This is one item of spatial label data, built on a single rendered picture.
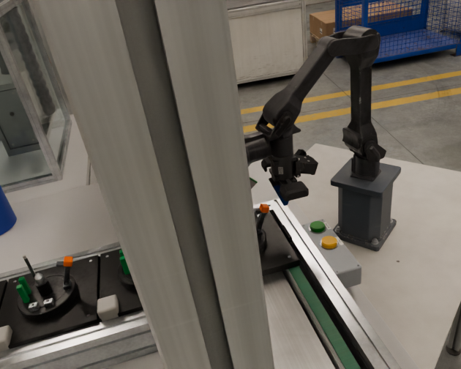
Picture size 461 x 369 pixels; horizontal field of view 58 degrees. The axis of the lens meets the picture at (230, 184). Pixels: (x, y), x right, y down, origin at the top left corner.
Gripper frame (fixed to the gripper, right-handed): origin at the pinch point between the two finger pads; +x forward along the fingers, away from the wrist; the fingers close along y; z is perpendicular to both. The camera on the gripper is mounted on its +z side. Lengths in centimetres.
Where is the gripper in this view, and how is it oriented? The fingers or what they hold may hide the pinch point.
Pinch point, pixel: (284, 193)
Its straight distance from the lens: 108.3
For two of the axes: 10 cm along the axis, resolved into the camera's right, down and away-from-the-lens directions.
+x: 1.3, 8.5, 5.2
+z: 9.6, -2.3, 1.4
